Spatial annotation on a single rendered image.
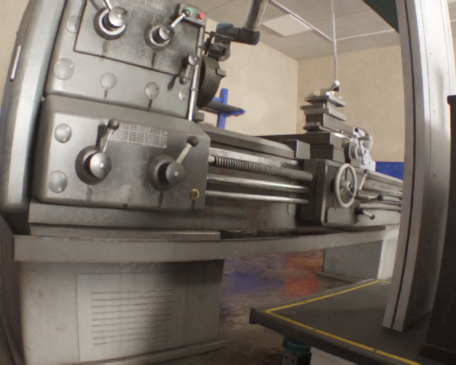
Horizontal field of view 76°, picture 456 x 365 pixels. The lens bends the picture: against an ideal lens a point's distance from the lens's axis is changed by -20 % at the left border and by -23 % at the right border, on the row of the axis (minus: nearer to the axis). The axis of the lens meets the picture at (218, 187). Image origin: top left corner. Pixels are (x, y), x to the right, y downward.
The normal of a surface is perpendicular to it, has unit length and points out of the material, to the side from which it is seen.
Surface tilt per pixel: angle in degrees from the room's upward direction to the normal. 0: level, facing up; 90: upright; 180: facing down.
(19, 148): 90
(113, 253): 90
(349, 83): 90
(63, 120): 90
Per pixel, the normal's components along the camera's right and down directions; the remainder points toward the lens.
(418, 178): -0.81, -0.08
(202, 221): 0.65, 0.05
